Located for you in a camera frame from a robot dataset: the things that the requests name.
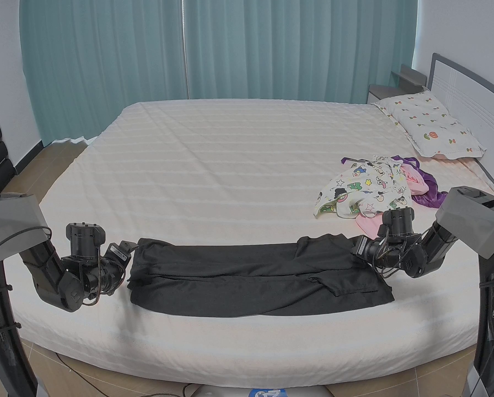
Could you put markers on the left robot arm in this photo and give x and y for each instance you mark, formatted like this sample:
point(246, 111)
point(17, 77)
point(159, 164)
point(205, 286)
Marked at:
point(7, 225)

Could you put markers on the black T-shirt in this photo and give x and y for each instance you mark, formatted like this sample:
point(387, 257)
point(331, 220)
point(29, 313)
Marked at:
point(251, 279)

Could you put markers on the white printed garment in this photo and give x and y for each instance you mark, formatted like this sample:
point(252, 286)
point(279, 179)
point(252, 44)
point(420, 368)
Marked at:
point(366, 188)

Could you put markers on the blue-green curtain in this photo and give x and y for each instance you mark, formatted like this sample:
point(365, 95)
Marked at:
point(292, 35)
point(85, 56)

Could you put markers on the white printed pillow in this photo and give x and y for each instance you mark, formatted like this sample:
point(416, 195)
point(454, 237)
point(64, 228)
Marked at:
point(428, 126)

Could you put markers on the purple garment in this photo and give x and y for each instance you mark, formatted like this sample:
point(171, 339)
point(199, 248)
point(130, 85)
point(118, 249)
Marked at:
point(435, 192)

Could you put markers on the grey bedside table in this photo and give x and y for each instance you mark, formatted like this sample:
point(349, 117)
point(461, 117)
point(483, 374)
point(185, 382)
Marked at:
point(395, 91)

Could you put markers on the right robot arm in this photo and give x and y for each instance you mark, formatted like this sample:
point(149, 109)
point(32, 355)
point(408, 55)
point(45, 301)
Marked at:
point(470, 221)

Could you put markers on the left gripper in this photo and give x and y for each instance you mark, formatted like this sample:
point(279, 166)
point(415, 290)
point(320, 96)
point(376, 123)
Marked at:
point(114, 277)

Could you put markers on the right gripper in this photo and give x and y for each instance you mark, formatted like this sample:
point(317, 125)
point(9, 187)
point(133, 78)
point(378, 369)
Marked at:
point(382, 252)

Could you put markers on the bed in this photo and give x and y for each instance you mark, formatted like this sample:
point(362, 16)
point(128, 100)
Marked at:
point(230, 159)

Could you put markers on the pink garment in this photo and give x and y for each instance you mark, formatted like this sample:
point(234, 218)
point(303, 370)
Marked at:
point(368, 223)
point(414, 180)

